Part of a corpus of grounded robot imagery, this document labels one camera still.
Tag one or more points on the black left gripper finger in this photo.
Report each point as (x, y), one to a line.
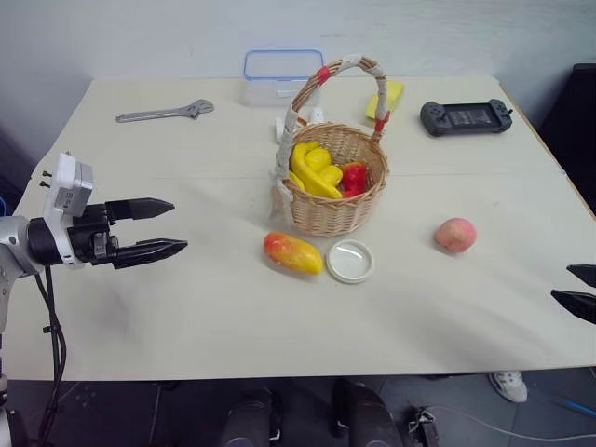
(139, 208)
(149, 251)

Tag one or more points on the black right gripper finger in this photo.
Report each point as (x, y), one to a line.
(587, 273)
(582, 305)

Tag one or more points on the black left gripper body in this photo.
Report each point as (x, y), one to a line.
(86, 239)

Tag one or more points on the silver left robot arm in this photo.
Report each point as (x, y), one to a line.
(14, 235)

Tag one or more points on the silver adjustable wrench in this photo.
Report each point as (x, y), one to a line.
(158, 113)

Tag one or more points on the white sneaker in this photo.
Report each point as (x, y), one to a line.
(511, 385)

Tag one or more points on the black cabinet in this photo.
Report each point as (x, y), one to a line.
(575, 139)

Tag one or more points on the pink peach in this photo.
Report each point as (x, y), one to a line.
(455, 235)

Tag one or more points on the yellow red mango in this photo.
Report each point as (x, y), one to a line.
(293, 253)

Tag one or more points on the yellow banana bunch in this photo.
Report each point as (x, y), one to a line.
(313, 163)

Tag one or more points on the clear container with blue rim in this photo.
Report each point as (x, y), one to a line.
(279, 88)

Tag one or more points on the dark rounded shape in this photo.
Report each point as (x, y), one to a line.
(365, 416)
(247, 421)

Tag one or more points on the black handheld game controller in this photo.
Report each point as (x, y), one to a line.
(465, 116)

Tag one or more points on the black floor device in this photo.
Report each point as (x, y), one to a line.
(426, 428)

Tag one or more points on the small white orange object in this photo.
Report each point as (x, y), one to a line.
(317, 114)

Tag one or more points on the small white dish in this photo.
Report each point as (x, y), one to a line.
(350, 261)

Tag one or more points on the red apple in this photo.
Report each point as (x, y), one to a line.
(355, 177)

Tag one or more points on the yellow sponge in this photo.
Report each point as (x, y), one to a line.
(395, 95)

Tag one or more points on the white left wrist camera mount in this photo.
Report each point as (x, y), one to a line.
(70, 186)

